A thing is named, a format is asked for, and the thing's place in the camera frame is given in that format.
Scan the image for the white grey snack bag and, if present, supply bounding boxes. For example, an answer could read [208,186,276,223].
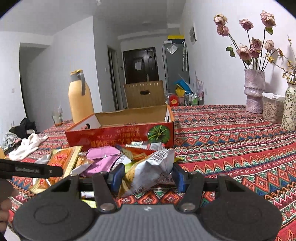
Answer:
[118,149,175,197]

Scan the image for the orange yellow snack packet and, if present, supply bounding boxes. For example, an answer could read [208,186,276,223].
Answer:
[29,146,82,194]

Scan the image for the person's left hand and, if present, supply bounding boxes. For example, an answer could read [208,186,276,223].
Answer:
[1,179,19,233]

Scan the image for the pink snack packet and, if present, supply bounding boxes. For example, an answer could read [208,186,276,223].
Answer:
[81,155,120,177]
[86,146,120,160]

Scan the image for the white cotton gloves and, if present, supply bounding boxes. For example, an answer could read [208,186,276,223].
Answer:
[8,133,48,161]

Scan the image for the black folding chair with clothes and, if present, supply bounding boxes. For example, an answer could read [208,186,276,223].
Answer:
[1,118,37,150]

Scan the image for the patterned red tablecloth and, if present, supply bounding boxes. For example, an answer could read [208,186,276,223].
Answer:
[9,105,295,240]

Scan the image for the red cardboard pumpkin box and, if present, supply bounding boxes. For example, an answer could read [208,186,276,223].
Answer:
[65,105,174,151]

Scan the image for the drinking glass with straw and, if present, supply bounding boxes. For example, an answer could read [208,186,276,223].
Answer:
[52,106,63,126]

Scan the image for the red gift box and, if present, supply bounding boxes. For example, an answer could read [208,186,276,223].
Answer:
[169,94,179,107]

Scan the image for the yellow thermos jug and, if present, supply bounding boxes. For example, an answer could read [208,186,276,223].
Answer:
[68,69,94,123]

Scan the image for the clear plastic food container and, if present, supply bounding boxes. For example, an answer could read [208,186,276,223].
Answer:
[262,92,285,123]

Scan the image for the floral white vase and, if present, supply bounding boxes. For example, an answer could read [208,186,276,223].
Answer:
[281,83,295,131]

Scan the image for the pink textured vase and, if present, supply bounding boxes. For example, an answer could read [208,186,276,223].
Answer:
[244,69,265,114]

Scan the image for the dark entrance door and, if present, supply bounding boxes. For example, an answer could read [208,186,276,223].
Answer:
[123,47,159,84]

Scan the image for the grey refrigerator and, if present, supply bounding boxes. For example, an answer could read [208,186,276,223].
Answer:
[162,42,190,93]

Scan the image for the dried pink rose bouquet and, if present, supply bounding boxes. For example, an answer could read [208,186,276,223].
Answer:
[213,11,283,71]

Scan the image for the yellow box on refrigerator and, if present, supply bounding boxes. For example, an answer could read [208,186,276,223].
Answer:
[168,35,185,41]

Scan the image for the yellow flower branch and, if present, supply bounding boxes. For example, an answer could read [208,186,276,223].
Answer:
[265,35,295,85]

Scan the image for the wire storage cart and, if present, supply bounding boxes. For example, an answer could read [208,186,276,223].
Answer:
[184,91,204,106]

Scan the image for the wall electrical panel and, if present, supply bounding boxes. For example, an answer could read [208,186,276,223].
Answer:
[189,23,197,45]

